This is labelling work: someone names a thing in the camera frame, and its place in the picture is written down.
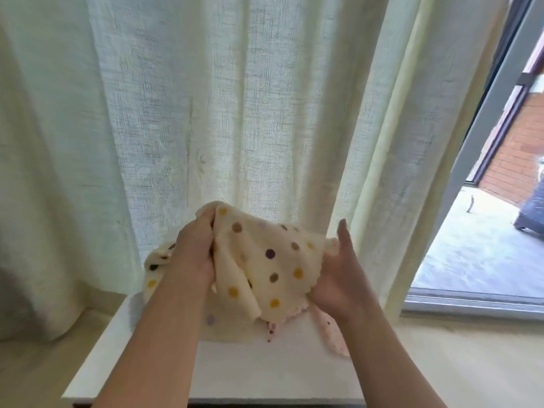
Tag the person's right hand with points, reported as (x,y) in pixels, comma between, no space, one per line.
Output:
(340,280)

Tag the person's left hand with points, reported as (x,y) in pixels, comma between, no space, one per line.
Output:
(194,250)

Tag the pink floral cloths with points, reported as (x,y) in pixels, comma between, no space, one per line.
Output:
(333,334)

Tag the person's left forearm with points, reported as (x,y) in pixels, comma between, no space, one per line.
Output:
(157,348)

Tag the person's right forearm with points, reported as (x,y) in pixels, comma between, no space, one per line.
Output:
(391,361)

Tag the white table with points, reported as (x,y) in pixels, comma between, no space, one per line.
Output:
(255,369)

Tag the white linen curtain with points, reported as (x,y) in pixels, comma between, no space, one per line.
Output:
(255,89)

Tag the dark blue tarpaulin cover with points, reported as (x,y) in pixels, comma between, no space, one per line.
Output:
(531,212)

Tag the white sliding door frame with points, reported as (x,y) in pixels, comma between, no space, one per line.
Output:
(484,148)

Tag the dark balcony window frame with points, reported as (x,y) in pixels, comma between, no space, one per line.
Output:
(501,131)

